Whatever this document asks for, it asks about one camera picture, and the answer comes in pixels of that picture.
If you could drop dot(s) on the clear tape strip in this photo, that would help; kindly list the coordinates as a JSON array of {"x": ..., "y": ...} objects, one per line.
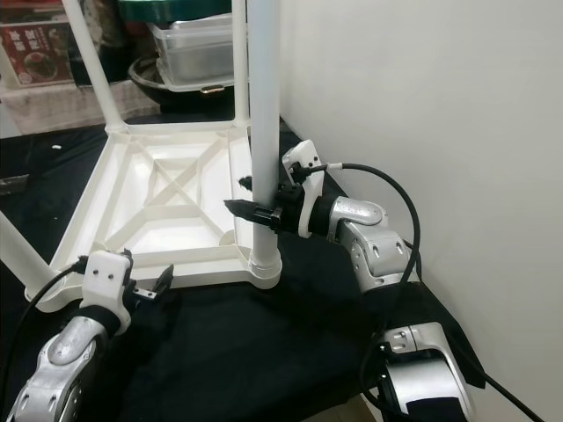
[{"x": 13, "y": 183}]

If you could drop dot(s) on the black tablecloth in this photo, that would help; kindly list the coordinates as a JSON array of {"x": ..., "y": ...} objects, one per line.
[{"x": 229, "y": 352}]

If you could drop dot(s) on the black plastic bag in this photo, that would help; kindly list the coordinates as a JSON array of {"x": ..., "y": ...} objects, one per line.
[{"x": 114, "y": 40}]

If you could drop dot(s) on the black wok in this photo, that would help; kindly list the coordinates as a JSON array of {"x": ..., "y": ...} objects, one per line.
[{"x": 145, "y": 88}]

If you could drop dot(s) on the clear plastic storage box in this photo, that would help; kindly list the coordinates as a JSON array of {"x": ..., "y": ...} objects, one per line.
[{"x": 198, "y": 53}]

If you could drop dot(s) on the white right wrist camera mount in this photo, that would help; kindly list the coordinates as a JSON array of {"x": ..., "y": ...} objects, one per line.
[{"x": 303, "y": 158}]

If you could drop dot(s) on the red printed cardboard box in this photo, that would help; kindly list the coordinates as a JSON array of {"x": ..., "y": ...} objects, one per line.
[{"x": 35, "y": 57}]

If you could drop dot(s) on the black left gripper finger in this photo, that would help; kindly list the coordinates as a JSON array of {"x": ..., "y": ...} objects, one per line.
[{"x": 155, "y": 285}]

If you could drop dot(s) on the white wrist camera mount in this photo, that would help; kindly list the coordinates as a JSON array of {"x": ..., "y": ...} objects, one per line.
[
  {"x": 108, "y": 277},
  {"x": 303, "y": 158}
]

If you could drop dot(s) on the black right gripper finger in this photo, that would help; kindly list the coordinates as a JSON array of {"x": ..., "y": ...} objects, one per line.
[
  {"x": 247, "y": 183},
  {"x": 253, "y": 214}
]

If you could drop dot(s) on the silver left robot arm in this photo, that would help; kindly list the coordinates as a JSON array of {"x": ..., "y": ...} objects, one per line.
[{"x": 62, "y": 360}]

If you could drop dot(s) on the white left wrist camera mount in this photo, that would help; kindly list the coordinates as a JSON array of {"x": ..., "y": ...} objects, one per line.
[{"x": 108, "y": 277}]

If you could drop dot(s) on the green pot lid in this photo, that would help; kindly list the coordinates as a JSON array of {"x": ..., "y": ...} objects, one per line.
[{"x": 176, "y": 9}]

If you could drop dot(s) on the beige cloth covered bench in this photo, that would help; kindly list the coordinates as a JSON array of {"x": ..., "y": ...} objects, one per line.
[{"x": 53, "y": 110}]

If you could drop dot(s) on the orange box lid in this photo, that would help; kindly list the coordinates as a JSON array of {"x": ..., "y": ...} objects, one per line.
[{"x": 31, "y": 3}]

